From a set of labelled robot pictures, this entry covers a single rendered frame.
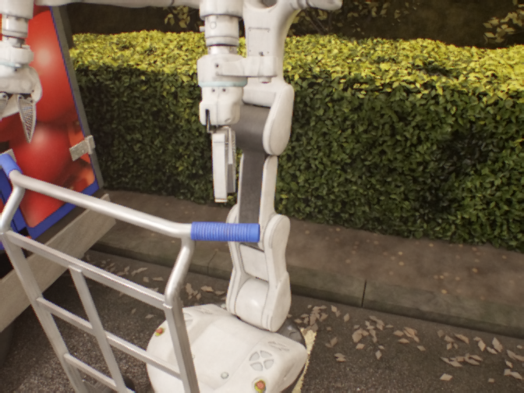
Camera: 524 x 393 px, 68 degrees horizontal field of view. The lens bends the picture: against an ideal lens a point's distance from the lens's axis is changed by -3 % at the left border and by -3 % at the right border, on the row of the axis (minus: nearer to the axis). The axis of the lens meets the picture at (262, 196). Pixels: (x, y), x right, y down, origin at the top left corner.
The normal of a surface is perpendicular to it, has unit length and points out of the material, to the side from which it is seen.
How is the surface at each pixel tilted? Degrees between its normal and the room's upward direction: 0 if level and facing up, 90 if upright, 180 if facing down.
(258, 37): 85
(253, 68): 71
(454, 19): 54
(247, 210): 77
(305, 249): 7
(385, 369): 0
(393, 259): 8
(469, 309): 0
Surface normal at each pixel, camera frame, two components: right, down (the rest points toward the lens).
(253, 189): -0.51, 0.26
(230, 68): 0.42, 0.19
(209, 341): -0.04, -0.85
